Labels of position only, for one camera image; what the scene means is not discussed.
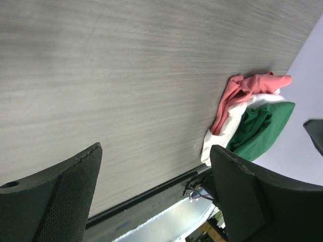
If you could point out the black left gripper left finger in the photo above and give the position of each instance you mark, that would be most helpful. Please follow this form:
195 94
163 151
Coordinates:
53 204

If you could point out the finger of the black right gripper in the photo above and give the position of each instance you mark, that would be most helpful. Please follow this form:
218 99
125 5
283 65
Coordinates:
314 128

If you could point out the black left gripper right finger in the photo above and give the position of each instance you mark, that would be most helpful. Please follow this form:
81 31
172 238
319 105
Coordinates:
261 205

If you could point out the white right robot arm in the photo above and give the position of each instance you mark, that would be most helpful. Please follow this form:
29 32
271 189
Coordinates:
205 187

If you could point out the folded green t shirt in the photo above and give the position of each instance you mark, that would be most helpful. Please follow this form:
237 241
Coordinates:
259 129

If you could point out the folded white t shirt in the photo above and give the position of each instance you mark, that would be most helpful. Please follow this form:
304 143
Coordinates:
232 122

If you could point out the folded pink t shirt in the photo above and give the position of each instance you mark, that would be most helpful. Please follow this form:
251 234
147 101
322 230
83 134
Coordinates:
239 89

